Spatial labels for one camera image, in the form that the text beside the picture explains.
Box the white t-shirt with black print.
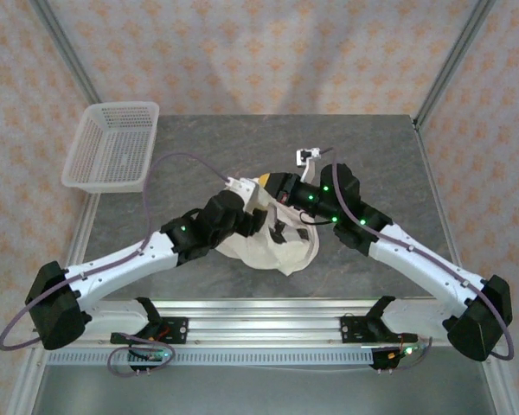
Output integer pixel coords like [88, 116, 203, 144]
[215, 175, 324, 277]

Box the aluminium frame post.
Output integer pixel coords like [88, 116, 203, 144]
[29, 0, 101, 105]
[413, 0, 497, 131]

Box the small circuit board green LED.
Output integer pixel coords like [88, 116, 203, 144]
[129, 348, 173, 363]
[387, 343, 429, 361]

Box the aluminium mounting rail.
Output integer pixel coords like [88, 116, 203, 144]
[90, 297, 459, 348]

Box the white perforated plastic basket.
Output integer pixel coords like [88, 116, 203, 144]
[60, 101, 160, 195]

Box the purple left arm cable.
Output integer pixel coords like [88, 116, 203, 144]
[0, 153, 233, 351]

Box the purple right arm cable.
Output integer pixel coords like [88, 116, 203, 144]
[322, 146, 515, 361]

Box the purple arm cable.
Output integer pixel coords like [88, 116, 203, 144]
[322, 146, 515, 361]
[0, 153, 233, 351]

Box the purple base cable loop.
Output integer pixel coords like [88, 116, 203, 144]
[378, 336, 434, 374]
[106, 335, 175, 378]

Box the aluminium table edge rail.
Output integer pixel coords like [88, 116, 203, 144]
[8, 192, 100, 415]
[414, 124, 516, 415]

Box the orange patterned white curtain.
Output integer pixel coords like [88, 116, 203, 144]
[0, 0, 519, 415]

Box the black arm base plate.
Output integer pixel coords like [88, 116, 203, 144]
[340, 315, 373, 345]
[155, 316, 189, 346]

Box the white slotted cable duct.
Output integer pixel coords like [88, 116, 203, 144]
[46, 348, 375, 367]

